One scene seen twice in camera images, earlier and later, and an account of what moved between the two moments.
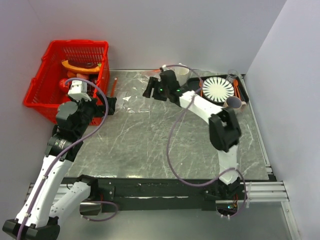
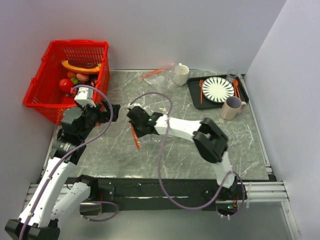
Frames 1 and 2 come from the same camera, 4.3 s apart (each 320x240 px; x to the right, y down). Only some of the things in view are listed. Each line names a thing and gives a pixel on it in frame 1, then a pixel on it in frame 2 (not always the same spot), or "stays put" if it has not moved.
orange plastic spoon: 235,83 stays put
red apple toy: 64,86 stays put
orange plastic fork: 201,84 stays put
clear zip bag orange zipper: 128,89 → 150,139
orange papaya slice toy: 80,69 stays put
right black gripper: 153,83 → 140,133
